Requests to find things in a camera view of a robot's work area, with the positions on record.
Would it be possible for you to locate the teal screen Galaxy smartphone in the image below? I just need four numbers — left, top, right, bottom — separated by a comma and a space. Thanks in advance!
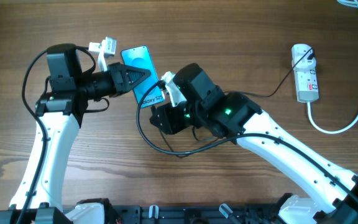
119, 45, 166, 109

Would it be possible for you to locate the black USB charging cable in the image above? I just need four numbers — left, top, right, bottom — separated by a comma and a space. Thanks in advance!
150, 47, 316, 158

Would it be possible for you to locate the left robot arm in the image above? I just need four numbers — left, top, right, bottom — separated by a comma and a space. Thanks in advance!
0, 44, 150, 223

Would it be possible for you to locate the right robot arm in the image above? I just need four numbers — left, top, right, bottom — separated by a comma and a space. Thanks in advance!
150, 63, 358, 223

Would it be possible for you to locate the white power strip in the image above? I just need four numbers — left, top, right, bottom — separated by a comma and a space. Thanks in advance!
291, 44, 320, 104

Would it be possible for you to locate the black right camera cable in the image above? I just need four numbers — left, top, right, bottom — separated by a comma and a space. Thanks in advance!
135, 80, 358, 223

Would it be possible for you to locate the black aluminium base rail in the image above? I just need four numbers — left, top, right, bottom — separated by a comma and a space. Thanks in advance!
113, 203, 284, 224

